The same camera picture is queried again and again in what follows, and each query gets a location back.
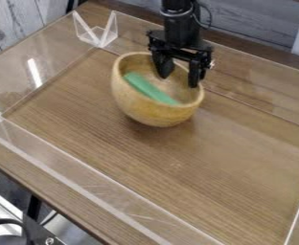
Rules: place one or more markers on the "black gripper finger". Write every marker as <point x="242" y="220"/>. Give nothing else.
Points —
<point x="163" y="63"/>
<point x="197" y="67"/>

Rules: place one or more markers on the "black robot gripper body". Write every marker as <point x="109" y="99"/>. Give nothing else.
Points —
<point x="179" y="39"/>

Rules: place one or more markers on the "green rectangular block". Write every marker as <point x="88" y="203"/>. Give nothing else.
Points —
<point x="147" y="89"/>

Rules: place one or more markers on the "brown wooden bowl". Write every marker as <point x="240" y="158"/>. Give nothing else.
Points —
<point x="145" y="110"/>

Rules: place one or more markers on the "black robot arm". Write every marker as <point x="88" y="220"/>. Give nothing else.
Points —
<point x="180" y="6"/>

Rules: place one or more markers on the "clear acrylic tray walls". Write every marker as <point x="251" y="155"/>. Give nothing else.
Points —
<point x="209" y="182"/>

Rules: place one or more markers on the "black metal table bracket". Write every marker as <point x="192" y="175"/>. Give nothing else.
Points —
<point x="40" y="235"/>

